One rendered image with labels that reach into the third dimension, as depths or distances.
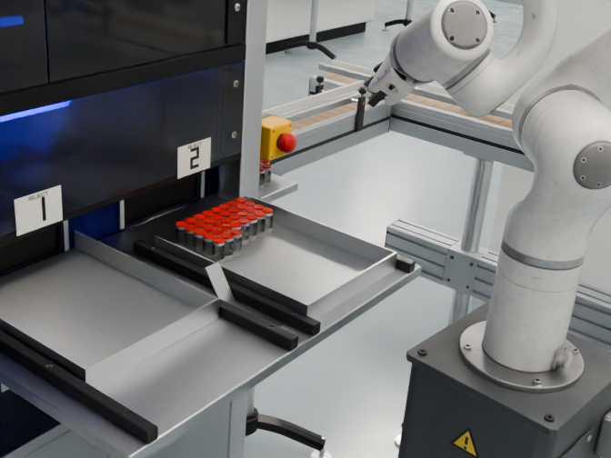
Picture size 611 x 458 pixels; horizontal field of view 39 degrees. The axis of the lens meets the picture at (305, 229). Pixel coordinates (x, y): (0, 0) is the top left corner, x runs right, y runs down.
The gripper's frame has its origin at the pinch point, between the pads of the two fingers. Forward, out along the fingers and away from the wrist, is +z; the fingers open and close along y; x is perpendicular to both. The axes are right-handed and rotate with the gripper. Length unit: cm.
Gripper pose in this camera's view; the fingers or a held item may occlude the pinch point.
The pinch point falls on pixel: (380, 78)
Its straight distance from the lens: 137.0
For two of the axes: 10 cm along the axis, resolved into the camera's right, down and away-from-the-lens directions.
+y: 5.2, -8.4, 1.6
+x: -8.2, -5.4, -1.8
